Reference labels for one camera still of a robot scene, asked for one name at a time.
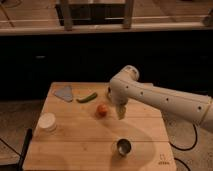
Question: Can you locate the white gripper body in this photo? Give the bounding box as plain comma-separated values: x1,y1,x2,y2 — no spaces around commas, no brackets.
107,88,128,106

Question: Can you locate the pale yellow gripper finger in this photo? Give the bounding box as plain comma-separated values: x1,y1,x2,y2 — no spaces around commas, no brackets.
116,105,126,120

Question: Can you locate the orange red apple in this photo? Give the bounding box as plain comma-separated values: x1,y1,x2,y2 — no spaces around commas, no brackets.
96,104,108,117

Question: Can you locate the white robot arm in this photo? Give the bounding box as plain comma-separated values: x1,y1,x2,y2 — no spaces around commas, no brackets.
109,65,213,133

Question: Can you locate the small metal cup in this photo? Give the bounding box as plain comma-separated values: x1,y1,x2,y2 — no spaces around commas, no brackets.
116,139,132,156

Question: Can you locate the white paper cup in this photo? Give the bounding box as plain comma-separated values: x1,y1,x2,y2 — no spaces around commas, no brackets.
38,113,56,132

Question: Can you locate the green pepper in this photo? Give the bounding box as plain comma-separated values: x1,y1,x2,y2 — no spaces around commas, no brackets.
76,92,98,103

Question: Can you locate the grey blue cloth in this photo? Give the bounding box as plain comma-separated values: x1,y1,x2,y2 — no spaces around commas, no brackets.
54,85,73,102

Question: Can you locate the black rod beside table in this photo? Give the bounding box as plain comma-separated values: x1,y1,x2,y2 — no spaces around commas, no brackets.
17,129,33,171

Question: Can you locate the black cable on floor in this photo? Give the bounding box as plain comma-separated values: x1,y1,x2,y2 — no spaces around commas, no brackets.
168,123,199,171

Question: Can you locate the wooden shelf frame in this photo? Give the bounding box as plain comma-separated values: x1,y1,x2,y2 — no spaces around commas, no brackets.
55,0,134,32

